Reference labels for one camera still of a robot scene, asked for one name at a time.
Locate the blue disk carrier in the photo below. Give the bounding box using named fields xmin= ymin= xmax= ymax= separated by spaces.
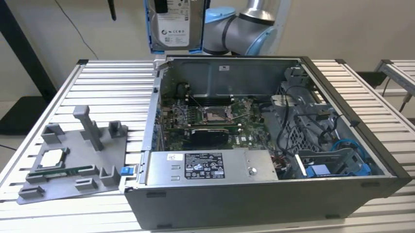
xmin=305 ymin=165 xmax=333 ymax=177

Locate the green motherboard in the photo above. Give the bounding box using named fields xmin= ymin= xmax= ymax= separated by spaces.
xmin=158 ymin=95 xmax=276 ymax=151

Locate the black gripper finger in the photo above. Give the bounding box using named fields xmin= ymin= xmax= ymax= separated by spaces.
xmin=153 ymin=0 xmax=169 ymax=14

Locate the black stand with base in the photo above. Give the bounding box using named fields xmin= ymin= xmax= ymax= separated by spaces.
xmin=0 ymin=0 xmax=58 ymax=135

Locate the silver disk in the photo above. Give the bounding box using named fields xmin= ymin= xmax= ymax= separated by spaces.
xmin=142 ymin=0 xmax=205 ymax=54

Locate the silver CPU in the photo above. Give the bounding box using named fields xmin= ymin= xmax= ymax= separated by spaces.
xmin=38 ymin=149 xmax=69 ymax=168

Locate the black wire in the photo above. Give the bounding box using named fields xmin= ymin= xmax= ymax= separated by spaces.
xmin=276 ymin=85 xmax=294 ymax=157

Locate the silver power supply unit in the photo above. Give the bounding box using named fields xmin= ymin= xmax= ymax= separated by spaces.
xmin=143 ymin=149 xmax=280 ymax=185

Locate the metal slat side table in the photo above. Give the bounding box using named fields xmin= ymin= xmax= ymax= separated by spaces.
xmin=373 ymin=59 xmax=415 ymax=84

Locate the open grey PC case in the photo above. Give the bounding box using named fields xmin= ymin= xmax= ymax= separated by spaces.
xmin=123 ymin=54 xmax=413 ymax=231

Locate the grey metal disk bay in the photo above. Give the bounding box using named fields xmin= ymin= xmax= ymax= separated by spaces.
xmin=261 ymin=80 xmax=389 ymax=180

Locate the CPU socket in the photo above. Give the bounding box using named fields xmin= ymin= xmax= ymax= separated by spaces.
xmin=200 ymin=105 xmax=234 ymax=124

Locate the thick black cable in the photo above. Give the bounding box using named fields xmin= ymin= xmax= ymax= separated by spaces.
xmin=106 ymin=0 xmax=117 ymax=22

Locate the grey plastic parts rack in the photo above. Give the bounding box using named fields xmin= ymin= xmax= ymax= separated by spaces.
xmin=15 ymin=105 xmax=130 ymax=206

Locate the green RAM stick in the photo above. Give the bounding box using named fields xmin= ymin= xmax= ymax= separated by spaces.
xmin=27 ymin=168 xmax=82 ymax=180

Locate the blue wire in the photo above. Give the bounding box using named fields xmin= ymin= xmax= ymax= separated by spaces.
xmin=333 ymin=137 xmax=370 ymax=166

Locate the RAM slot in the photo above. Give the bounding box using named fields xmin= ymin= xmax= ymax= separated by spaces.
xmin=186 ymin=122 xmax=240 ymax=129

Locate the black graphics card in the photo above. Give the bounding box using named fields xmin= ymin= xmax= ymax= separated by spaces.
xmin=186 ymin=127 xmax=230 ymax=149

